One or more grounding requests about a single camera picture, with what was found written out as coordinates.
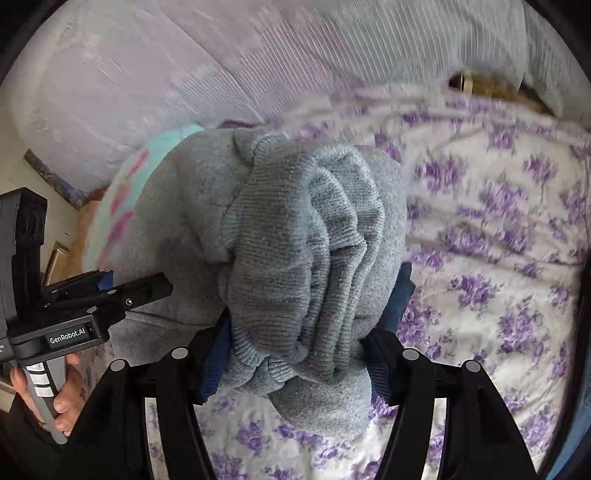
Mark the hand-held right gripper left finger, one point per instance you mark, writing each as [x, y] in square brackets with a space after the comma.
[214, 364]

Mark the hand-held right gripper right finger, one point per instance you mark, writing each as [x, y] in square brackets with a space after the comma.
[399, 300]

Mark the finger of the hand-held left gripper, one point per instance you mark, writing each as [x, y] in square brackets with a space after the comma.
[87, 280]
[138, 293]

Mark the grey sweatpants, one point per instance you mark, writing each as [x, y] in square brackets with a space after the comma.
[286, 258]

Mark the person's left forearm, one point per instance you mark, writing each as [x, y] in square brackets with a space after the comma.
[23, 447]

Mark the person's left hand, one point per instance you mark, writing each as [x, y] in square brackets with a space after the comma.
[71, 392]

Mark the orange brown pillow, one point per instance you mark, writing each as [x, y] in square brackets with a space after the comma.
[92, 230]

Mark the purple floral bedsheet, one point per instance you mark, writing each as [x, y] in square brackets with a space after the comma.
[485, 277]

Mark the floral folded blanket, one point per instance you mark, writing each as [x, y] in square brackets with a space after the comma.
[124, 184]

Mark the blue patterned cloth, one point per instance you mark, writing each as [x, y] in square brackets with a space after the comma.
[55, 177]

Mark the large white lace pillow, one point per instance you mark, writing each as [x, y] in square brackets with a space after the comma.
[138, 92]

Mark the brown wooden object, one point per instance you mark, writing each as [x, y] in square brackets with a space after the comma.
[485, 87]

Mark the wooden frame strips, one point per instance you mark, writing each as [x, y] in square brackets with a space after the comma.
[55, 263]

